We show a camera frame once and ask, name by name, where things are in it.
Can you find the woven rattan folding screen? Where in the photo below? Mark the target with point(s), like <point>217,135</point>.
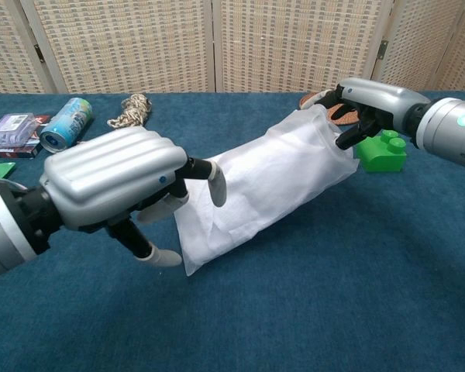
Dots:
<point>139,38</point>

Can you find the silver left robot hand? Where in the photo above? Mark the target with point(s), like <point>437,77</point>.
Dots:
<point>108,174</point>

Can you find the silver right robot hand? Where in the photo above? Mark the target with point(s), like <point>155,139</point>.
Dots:
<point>383,100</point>

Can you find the dark metal screen hinge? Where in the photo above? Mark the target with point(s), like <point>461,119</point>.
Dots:
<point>383,49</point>
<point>39,53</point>

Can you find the dark red black box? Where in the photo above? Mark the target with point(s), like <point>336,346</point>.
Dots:
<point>19,152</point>

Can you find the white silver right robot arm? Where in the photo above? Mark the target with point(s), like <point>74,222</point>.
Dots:
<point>449,131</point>

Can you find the clear purple plastic box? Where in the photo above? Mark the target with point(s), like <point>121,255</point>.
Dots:
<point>11,128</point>

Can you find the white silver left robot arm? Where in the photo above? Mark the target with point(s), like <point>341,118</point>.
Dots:
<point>4,232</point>

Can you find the round brown woven coaster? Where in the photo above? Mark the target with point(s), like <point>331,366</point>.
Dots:
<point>343,117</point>

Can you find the light blue drink can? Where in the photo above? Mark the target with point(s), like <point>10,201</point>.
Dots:
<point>67,124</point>

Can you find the green toy building block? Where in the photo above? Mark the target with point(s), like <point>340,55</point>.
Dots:
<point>383,159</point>

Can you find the blue felt table cover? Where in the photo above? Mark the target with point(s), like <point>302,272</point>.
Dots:
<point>232,317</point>

